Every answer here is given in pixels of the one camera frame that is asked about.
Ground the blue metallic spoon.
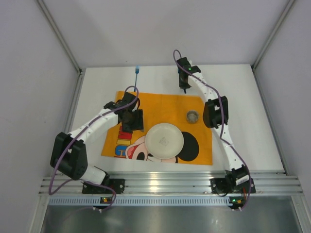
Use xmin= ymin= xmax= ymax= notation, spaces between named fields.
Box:
xmin=178 ymin=69 xmax=187 ymax=94

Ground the orange Mickey Mouse cloth placemat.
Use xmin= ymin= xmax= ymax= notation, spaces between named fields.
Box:
xmin=101 ymin=93 xmax=213 ymax=166

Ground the small speckled stone cup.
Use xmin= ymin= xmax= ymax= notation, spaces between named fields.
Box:
xmin=186 ymin=110 xmax=199 ymax=124

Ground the cream round plate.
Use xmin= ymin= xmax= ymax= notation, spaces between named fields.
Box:
xmin=145 ymin=123 xmax=184 ymax=160

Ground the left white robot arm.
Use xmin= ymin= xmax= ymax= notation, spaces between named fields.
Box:
xmin=50 ymin=92 xmax=143 ymax=185

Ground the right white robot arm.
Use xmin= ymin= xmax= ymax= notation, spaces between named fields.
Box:
xmin=175 ymin=57 xmax=252 ymax=194

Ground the blue metallic fork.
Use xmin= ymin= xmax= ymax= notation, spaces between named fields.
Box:
xmin=134 ymin=66 xmax=140 ymax=92

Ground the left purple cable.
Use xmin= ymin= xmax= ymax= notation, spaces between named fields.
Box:
xmin=48 ymin=85 xmax=139 ymax=211

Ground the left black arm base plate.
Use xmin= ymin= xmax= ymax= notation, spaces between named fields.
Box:
xmin=82 ymin=179 xmax=125 ymax=194

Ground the slotted grey cable duct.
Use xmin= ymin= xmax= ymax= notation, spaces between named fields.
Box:
xmin=49 ymin=196 xmax=242 ymax=206

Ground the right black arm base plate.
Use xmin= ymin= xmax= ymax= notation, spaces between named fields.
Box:
xmin=210 ymin=178 xmax=256 ymax=196

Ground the right aluminium frame post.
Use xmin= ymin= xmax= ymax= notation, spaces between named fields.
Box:
xmin=251 ymin=0 xmax=298 ymax=71

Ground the aluminium frame post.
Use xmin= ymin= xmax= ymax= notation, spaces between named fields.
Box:
xmin=251 ymin=0 xmax=298 ymax=71
xmin=34 ymin=0 xmax=83 ymax=73

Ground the aluminium mounting rail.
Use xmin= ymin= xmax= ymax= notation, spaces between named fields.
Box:
xmin=38 ymin=171 xmax=303 ymax=196

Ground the left aluminium frame post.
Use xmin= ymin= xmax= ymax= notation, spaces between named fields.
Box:
xmin=34 ymin=0 xmax=83 ymax=73

